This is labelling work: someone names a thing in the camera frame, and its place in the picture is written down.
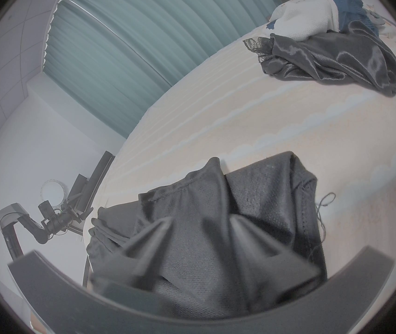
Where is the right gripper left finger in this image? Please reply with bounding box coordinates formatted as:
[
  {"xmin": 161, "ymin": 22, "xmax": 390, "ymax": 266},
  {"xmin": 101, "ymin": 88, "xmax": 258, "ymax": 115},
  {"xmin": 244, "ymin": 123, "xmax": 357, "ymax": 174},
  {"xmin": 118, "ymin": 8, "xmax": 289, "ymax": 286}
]
[{"xmin": 92, "ymin": 218, "xmax": 175, "ymax": 293}]

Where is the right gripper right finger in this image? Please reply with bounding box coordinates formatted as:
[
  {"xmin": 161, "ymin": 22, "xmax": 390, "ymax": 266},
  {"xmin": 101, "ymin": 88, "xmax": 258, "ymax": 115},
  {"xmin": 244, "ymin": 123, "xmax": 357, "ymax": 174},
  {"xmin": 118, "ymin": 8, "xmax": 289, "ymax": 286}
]
[{"xmin": 230, "ymin": 215, "xmax": 324, "ymax": 298}]

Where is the black T-shirt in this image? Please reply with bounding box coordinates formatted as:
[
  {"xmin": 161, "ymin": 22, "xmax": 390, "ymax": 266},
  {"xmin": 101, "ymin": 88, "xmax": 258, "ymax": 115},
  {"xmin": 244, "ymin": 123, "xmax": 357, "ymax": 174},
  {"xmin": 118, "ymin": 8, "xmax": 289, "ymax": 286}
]
[{"xmin": 86, "ymin": 151, "xmax": 336, "ymax": 321}]

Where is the bed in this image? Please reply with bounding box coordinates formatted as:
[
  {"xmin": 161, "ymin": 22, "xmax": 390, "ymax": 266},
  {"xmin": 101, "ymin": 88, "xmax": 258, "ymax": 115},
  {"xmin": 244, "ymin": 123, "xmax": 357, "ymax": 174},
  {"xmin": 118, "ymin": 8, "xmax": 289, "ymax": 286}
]
[{"xmin": 81, "ymin": 0, "xmax": 396, "ymax": 291}]

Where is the pile of clothes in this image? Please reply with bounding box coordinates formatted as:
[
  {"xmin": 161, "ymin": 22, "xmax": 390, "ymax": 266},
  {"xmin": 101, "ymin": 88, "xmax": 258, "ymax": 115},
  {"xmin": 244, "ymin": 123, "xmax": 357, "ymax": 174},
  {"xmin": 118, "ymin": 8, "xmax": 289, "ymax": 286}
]
[{"xmin": 267, "ymin": 0, "xmax": 390, "ymax": 42}]

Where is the blue-green curtain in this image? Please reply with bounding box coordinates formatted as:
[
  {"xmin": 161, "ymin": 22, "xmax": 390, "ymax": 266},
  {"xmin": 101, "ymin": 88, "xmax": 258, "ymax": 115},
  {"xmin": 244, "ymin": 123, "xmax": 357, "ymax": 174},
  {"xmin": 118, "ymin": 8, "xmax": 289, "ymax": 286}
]
[
  {"xmin": 43, "ymin": 2, "xmax": 171, "ymax": 140},
  {"xmin": 62, "ymin": 0, "xmax": 289, "ymax": 90}
]

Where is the black satin garment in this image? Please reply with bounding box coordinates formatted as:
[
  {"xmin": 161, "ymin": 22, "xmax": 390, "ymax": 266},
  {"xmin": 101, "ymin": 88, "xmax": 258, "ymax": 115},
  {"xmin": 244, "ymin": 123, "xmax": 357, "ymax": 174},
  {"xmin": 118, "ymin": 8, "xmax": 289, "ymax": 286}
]
[{"xmin": 242, "ymin": 19, "xmax": 396, "ymax": 97}]

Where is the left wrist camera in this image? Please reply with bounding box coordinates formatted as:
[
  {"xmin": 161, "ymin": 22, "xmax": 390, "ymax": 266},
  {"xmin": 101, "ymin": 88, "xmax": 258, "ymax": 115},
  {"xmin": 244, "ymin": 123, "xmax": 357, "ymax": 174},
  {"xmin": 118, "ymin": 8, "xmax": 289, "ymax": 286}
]
[{"xmin": 38, "ymin": 201, "xmax": 55, "ymax": 220}]

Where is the white round wall fixture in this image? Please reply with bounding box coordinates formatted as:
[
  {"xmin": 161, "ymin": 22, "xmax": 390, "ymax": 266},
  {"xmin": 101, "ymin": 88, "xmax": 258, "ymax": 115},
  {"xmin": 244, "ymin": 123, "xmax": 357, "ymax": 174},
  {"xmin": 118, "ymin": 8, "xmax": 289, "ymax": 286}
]
[{"xmin": 41, "ymin": 180, "xmax": 67, "ymax": 202}]

